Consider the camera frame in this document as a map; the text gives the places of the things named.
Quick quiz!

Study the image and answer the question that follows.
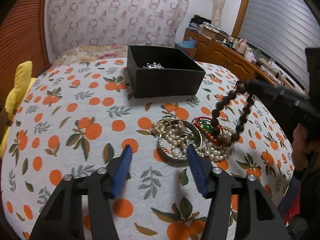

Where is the yellow plush toy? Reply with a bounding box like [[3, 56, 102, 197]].
[[1, 61, 36, 159]]

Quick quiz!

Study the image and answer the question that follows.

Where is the pink thermos jug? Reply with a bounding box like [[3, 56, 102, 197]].
[[236, 38, 247, 55]]

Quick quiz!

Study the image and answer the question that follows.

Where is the person right hand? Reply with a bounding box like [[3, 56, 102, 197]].
[[292, 124, 316, 171]]

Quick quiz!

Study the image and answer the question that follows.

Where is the dark wooden bead bracelet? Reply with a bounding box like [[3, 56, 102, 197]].
[[209, 82, 255, 147]]

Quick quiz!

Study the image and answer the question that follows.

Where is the silver metal bangle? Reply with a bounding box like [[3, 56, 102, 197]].
[[155, 118, 203, 162]]

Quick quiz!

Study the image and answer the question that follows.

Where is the pink tissue box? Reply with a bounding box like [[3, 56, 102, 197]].
[[246, 51, 257, 64]]

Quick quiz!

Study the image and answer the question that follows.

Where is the white pearl necklace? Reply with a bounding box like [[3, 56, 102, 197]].
[[162, 124, 238, 162]]

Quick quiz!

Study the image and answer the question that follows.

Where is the cardboard box on sideboard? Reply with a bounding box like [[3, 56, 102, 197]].
[[200, 27, 227, 41]]

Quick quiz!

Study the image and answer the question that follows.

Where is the black square jewelry box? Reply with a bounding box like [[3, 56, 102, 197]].
[[127, 46, 206, 98]]

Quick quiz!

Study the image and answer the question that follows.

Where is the orange print tablecloth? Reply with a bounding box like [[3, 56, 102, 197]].
[[1, 58, 295, 240]]

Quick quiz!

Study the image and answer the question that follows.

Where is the blue gift bag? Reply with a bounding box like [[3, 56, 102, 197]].
[[177, 37, 197, 49]]

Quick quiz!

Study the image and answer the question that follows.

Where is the sheer circle pattern curtain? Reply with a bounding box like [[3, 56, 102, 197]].
[[47, 0, 189, 56]]

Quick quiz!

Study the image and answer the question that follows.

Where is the red cord jade bracelet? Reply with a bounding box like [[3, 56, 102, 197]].
[[191, 116, 222, 145]]

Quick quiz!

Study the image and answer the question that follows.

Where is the window roller blind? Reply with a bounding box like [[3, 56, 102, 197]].
[[239, 0, 319, 89]]

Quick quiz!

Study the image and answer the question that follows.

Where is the brown louvered wardrobe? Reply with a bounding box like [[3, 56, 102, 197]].
[[1, 0, 51, 106]]

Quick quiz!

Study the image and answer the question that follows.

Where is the wooden sideboard cabinet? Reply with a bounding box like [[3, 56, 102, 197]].
[[184, 30, 278, 86]]

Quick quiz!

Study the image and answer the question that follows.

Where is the silver jewelry in box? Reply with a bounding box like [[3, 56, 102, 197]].
[[143, 62, 164, 69]]

